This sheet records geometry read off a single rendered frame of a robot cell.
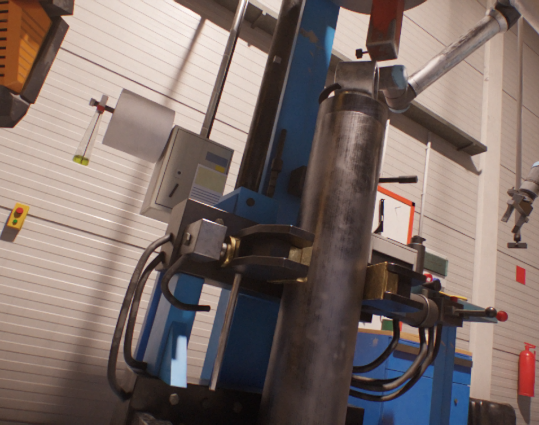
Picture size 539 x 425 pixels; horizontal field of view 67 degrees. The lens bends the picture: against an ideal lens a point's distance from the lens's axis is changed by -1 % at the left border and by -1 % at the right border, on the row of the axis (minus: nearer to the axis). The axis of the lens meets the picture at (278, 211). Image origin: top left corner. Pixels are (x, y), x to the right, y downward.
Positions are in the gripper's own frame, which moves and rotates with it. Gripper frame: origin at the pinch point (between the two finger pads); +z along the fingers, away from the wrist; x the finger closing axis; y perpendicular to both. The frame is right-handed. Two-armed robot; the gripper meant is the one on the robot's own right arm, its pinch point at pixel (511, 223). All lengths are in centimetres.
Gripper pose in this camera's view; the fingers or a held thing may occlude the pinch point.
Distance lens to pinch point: 227.6
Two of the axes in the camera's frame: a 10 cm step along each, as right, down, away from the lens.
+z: -5.2, 8.5, -0.4
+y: 4.9, 2.6, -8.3
